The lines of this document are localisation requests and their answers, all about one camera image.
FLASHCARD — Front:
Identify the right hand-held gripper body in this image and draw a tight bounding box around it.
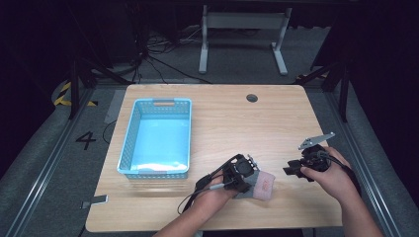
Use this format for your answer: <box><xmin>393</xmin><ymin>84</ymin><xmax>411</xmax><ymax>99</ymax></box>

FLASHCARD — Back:
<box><xmin>296</xmin><ymin>130</ymin><xmax>337</xmax><ymax>173</ymax></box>

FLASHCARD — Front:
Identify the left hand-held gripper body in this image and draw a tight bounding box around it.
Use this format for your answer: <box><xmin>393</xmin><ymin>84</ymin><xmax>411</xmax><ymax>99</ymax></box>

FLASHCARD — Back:
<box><xmin>222</xmin><ymin>153</ymin><xmax>262</xmax><ymax>185</ymax></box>

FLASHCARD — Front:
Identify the teal knit glove labelled cuff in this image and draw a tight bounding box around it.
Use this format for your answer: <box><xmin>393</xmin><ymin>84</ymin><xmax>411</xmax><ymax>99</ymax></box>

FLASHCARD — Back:
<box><xmin>231</xmin><ymin>169</ymin><xmax>277</xmax><ymax>202</ymax></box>

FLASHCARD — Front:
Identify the person's right hand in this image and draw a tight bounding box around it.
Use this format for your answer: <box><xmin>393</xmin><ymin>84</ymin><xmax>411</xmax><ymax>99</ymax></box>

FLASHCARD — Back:
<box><xmin>299</xmin><ymin>146</ymin><xmax>361</xmax><ymax>207</ymax></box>

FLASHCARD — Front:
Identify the person's left hand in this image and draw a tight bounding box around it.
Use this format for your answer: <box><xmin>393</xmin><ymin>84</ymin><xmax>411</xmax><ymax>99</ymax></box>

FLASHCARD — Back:
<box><xmin>192</xmin><ymin>174</ymin><xmax>239</xmax><ymax>217</ymax></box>

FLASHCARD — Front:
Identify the black metal stand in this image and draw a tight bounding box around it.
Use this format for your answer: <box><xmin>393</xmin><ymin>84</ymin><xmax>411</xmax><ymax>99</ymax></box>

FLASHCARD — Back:
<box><xmin>295</xmin><ymin>60</ymin><xmax>351</xmax><ymax>123</ymax></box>
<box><xmin>66</xmin><ymin>55</ymin><xmax>134</xmax><ymax>120</ymax></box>

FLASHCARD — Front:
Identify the light blue plastic basket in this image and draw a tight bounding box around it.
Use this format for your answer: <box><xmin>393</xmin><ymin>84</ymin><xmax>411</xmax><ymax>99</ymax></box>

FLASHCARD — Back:
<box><xmin>117</xmin><ymin>97</ymin><xmax>193</xmax><ymax>180</ymax></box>

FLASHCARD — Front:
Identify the grey tape strip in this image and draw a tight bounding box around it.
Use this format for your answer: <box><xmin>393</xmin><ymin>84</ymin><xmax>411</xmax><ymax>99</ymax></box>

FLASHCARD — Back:
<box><xmin>104</xmin><ymin>88</ymin><xmax>126</xmax><ymax>125</ymax></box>

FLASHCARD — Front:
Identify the yellow black hazard tape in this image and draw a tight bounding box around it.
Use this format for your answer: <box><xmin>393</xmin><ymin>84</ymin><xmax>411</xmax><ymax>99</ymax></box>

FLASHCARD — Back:
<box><xmin>53</xmin><ymin>81</ymin><xmax>99</xmax><ymax>108</ymax></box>

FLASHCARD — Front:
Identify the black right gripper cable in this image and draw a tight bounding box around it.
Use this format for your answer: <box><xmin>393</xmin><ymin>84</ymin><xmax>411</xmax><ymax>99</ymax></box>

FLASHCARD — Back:
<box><xmin>324</xmin><ymin>151</ymin><xmax>363</xmax><ymax>198</ymax></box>

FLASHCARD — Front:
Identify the small grey metal bracket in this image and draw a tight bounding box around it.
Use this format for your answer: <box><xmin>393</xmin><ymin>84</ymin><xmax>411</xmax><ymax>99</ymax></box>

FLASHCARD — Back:
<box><xmin>80</xmin><ymin>194</ymin><xmax>110</xmax><ymax>210</ymax></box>

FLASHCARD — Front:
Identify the white metal desk frame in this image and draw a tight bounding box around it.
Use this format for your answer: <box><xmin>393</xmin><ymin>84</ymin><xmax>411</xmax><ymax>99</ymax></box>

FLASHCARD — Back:
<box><xmin>198</xmin><ymin>4</ymin><xmax>293</xmax><ymax>76</ymax></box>

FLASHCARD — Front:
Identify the bundle of black floor cables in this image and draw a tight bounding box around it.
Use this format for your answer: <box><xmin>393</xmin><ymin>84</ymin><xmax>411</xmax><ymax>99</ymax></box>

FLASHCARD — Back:
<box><xmin>129</xmin><ymin>28</ymin><xmax>212</xmax><ymax>85</ymax></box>

